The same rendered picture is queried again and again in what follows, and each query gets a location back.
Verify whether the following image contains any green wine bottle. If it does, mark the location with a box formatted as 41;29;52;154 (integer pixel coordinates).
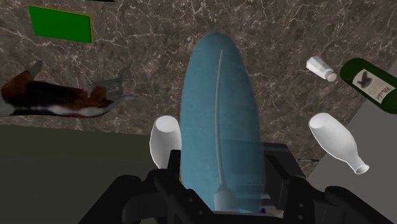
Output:
339;57;397;115

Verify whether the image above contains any brown black white animal figure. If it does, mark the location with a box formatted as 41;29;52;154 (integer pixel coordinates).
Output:
0;59;138;118

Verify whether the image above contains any green flat book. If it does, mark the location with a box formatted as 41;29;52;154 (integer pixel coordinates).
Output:
28;5;94;44

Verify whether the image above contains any white bottle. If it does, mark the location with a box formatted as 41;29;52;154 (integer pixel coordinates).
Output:
308;112;370;175

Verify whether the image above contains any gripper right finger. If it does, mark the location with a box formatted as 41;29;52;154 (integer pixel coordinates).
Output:
263;143;394;224

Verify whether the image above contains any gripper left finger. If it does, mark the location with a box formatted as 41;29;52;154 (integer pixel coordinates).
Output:
79;149;215;224

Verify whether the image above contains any white cup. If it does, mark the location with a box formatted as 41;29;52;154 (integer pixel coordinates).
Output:
149;115;183;170

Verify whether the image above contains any blue oval vase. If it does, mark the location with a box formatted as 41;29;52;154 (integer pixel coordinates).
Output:
179;30;266;214

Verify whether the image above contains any white salt shaker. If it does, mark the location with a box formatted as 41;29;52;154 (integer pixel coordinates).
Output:
305;55;338;83

